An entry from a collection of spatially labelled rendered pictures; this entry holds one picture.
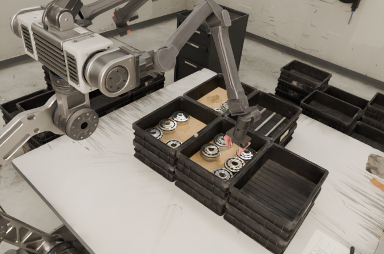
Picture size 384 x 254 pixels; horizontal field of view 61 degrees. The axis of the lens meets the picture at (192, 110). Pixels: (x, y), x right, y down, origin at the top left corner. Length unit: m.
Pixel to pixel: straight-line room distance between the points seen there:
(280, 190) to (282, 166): 0.17
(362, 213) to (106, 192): 1.25
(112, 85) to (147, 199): 0.76
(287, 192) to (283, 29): 3.68
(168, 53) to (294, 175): 0.91
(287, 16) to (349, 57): 1.01
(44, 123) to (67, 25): 0.43
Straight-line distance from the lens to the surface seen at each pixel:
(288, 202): 1.56
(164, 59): 1.12
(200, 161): 1.64
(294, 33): 4.97
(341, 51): 4.78
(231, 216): 1.53
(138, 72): 1.07
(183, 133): 1.79
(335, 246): 1.67
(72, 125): 1.33
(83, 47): 1.05
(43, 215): 2.57
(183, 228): 1.54
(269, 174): 1.65
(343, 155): 2.15
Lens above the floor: 1.96
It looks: 35 degrees down
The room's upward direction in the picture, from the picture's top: 6 degrees clockwise
